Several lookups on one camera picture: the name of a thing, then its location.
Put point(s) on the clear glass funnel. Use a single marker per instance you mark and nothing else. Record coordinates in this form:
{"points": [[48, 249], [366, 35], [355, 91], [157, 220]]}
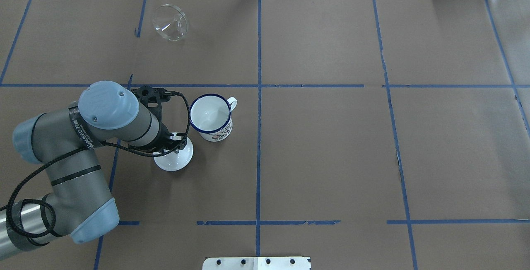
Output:
{"points": [[170, 22]]}

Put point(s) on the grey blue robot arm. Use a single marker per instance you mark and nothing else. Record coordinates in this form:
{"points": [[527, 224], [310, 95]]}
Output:
{"points": [[69, 194]]}

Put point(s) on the white enamel mug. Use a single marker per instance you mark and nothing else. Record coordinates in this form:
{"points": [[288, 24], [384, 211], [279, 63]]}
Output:
{"points": [[211, 116]]}

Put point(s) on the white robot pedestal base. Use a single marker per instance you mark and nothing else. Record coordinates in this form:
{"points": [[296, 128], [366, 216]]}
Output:
{"points": [[258, 263]]}

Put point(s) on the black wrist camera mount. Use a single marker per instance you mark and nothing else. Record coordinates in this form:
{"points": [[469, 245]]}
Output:
{"points": [[152, 98]]}

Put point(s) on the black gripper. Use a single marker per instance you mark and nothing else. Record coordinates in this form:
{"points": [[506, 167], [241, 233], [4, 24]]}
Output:
{"points": [[164, 134]]}

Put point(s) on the white round lid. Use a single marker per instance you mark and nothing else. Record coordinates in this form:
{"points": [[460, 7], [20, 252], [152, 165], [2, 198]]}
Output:
{"points": [[177, 159]]}

